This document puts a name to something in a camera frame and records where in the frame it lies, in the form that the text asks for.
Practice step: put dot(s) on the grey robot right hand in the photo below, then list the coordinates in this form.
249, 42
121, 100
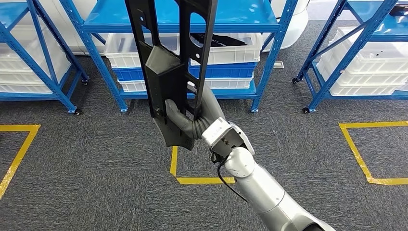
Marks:
213, 108

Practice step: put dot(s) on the black plastic frame part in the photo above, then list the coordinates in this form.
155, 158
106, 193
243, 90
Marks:
165, 76

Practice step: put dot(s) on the blue metal shelf rack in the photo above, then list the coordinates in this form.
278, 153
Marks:
11, 12
387, 27
242, 12

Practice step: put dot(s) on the black plastic parts stack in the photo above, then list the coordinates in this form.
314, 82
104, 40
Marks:
220, 40

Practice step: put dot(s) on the small white floor plate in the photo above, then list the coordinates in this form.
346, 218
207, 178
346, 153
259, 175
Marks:
279, 64

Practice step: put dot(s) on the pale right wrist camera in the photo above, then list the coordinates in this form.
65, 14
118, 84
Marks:
216, 130

